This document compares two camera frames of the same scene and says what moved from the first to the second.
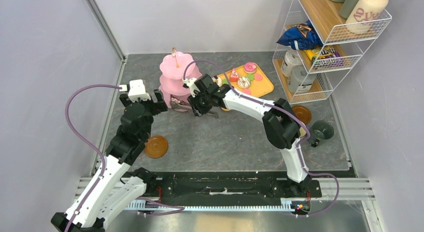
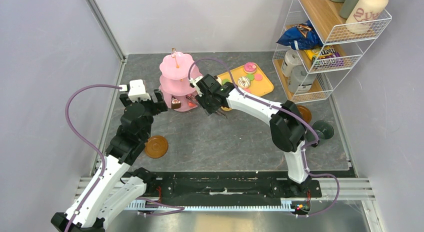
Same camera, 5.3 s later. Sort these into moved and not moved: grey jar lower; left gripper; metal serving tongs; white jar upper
Moved: metal serving tongs
Not moved: grey jar lower; white jar upper; left gripper
